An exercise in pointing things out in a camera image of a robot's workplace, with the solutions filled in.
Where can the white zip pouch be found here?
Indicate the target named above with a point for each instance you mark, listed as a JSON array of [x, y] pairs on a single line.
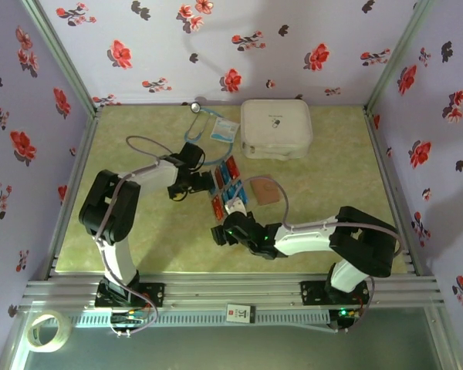
[[276, 129]]

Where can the red credit card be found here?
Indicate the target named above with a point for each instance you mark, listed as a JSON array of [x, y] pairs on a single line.
[[234, 168], [219, 176], [217, 208]]

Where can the aluminium upright post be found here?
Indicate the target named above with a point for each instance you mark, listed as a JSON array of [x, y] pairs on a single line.
[[397, 58], [63, 58]]

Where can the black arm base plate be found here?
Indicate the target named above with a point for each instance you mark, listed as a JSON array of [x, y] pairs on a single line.
[[312, 292], [154, 294]]

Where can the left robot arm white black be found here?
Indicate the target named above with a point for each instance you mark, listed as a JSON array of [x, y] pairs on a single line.
[[115, 216]]

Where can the clear acrylic card stand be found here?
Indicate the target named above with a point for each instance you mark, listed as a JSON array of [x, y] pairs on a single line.
[[231, 183]]

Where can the blue credit card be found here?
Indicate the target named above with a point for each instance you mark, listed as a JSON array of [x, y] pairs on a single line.
[[242, 195], [226, 172], [229, 194]]

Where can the brown leather card holder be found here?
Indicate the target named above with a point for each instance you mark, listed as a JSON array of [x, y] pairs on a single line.
[[265, 192]]

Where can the blue white sealed packet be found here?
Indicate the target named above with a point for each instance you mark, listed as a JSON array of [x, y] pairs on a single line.
[[224, 130]]

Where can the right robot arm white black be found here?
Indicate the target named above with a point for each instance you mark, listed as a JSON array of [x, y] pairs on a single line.
[[362, 246]]

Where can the clear tape roll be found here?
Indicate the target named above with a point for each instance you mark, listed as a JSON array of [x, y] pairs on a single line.
[[63, 337]]

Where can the blue stethoscope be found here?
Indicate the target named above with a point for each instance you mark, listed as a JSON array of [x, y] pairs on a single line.
[[195, 106]]

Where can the aluminium frame cross rail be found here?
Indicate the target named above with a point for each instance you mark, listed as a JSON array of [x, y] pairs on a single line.
[[231, 289]]

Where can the aluminium frame side rail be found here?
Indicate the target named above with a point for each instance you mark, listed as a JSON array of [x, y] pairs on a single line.
[[71, 185], [390, 185]]

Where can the red white label card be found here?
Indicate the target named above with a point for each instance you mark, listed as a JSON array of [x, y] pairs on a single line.
[[239, 313]]

